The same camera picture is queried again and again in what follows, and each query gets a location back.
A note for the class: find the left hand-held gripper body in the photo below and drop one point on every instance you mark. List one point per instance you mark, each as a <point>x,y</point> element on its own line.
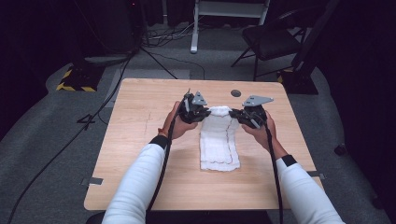
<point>191,112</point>

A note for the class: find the dark round table grommet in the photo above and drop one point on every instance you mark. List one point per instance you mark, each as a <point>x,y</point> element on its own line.
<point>236,93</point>

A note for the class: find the black yellow striped base plate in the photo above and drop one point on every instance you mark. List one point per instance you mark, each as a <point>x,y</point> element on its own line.
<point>81,77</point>
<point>299,82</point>

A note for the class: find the grey tape strip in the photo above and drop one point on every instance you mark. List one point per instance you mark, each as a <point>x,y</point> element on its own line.
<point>95,181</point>
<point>316,174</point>

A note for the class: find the small black floor object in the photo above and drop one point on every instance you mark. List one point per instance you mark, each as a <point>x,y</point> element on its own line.
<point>340,149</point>

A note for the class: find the person's left hand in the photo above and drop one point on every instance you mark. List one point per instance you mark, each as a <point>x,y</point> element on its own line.
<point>179,127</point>

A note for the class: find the dark slanted stand pole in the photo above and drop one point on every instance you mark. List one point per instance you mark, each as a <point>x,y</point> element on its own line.
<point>314,34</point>

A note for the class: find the person's right hand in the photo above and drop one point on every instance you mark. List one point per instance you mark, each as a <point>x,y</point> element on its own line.
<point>263,135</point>

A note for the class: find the white metal desk frame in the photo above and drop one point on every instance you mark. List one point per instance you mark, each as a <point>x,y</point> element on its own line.
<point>194,34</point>

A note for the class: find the dark equipment tower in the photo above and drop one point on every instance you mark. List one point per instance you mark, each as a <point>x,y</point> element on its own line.
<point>115,28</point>

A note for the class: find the white towel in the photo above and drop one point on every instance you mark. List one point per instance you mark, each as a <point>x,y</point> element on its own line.
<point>219,140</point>

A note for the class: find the black folding chair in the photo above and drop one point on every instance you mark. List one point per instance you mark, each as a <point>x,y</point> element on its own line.
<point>271,42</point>

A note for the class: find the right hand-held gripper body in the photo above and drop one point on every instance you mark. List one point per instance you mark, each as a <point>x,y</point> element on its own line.
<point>253,115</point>

